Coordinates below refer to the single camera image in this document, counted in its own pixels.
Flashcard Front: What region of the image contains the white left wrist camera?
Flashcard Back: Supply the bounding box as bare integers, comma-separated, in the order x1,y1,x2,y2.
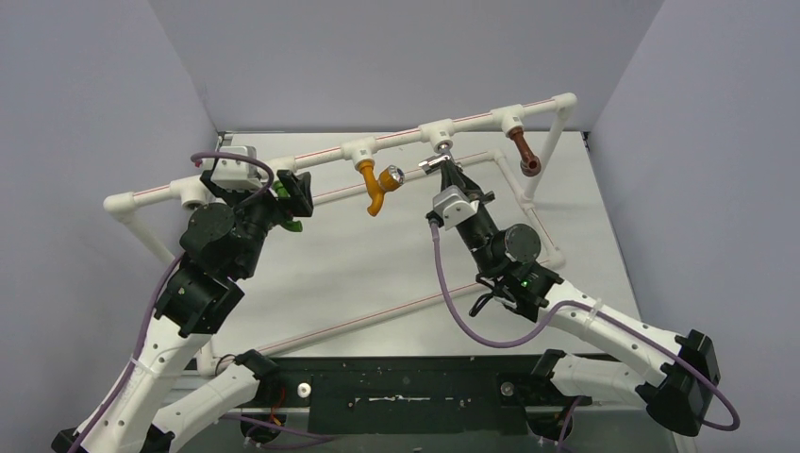
192,158,261,192

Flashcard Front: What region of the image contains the green plastic faucet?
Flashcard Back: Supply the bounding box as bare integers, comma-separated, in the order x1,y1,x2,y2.
272,180,303,233

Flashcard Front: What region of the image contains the brown plastic faucet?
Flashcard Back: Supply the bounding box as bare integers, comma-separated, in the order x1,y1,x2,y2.
507,126,542,177

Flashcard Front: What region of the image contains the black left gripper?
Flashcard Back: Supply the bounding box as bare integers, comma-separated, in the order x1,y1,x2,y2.
205,169,311,277

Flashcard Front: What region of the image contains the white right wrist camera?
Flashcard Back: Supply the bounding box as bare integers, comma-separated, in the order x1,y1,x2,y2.
425,186,480,230

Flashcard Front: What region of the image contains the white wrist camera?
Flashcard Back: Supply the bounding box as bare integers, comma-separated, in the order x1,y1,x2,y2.
192,158,261,192
425,186,480,230

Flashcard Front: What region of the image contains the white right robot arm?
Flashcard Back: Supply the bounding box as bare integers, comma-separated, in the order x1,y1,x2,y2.
426,159,720,437

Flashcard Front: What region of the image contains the orange plastic faucet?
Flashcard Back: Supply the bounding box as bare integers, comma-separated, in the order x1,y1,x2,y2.
356,159,406,217

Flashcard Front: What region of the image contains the chrome metal faucet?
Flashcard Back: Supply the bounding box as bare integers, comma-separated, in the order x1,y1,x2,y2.
418,140,454,175

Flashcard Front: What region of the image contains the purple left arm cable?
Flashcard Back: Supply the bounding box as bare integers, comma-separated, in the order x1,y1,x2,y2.
65,151,339,453

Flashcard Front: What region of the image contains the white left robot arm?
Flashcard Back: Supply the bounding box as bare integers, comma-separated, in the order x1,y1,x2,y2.
51,170,313,452

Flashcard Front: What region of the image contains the white pvc pipe frame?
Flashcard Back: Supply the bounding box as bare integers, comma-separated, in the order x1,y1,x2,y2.
102,92,578,378

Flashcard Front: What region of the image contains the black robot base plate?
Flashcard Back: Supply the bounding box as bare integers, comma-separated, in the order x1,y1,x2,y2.
234,354,573,436

